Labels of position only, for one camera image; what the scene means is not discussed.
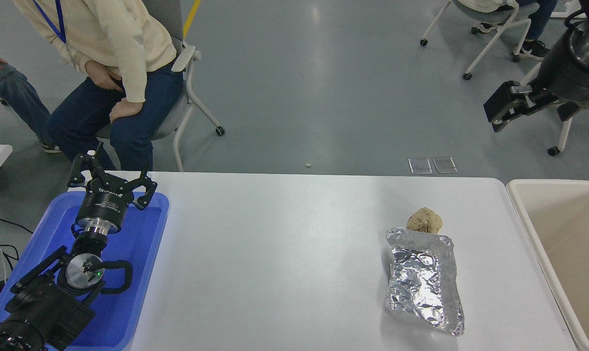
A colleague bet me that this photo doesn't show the grey office chair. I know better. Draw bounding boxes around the grey office chair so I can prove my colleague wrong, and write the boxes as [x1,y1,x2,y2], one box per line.
[95,0,226,172]

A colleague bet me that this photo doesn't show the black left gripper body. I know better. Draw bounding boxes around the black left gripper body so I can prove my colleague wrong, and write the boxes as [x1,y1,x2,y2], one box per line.
[75,180,132,231]

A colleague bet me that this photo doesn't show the white-legged chair with sitter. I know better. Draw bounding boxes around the white-legged chair with sitter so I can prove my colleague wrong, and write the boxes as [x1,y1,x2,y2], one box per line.
[419,0,543,81]

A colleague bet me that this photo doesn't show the black floor cable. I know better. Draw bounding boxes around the black floor cable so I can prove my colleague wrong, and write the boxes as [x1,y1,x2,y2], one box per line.
[0,214,34,273]

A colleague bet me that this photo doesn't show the white furniture base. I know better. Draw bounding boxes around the white furniture base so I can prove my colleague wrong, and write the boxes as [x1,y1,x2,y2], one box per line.
[550,0,583,19]

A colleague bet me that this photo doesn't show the seated person's left hand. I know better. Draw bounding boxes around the seated person's left hand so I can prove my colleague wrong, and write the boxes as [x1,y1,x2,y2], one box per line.
[110,97,144,123]

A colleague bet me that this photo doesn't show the distant seated person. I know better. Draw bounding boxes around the distant seated person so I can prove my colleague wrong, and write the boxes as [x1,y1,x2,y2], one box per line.
[457,0,558,60]

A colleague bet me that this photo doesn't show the large pale bin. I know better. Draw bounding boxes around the large pale bin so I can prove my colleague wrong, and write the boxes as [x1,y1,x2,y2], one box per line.
[506,179,589,351]

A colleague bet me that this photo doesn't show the crumpled tan paper ball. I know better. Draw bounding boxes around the crumpled tan paper ball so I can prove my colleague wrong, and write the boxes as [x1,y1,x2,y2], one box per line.
[406,207,443,234]

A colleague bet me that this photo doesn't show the clear square floor plate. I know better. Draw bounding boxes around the clear square floor plate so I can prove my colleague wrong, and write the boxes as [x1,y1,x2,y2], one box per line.
[433,156,458,174]
[409,157,433,175]

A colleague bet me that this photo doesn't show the foil tray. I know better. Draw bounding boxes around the foil tray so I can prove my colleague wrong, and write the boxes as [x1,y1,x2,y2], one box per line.
[385,227,465,336]

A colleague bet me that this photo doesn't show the person at edge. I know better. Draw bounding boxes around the person at edge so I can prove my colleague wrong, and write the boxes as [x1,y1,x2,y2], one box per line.
[0,38,62,154]

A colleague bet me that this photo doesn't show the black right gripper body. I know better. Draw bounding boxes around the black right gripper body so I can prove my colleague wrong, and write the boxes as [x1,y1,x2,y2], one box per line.
[534,30,589,104]

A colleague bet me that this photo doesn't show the seated person's right hand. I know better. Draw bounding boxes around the seated person's right hand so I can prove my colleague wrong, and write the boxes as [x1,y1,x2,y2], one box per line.
[85,60,125,92]

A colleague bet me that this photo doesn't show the blue plastic tray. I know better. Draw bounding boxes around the blue plastic tray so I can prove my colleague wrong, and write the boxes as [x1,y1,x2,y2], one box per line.
[0,191,170,351]

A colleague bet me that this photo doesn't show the empty white-legged chair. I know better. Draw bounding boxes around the empty white-legged chair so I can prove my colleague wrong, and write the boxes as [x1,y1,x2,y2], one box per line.
[521,62,589,156]

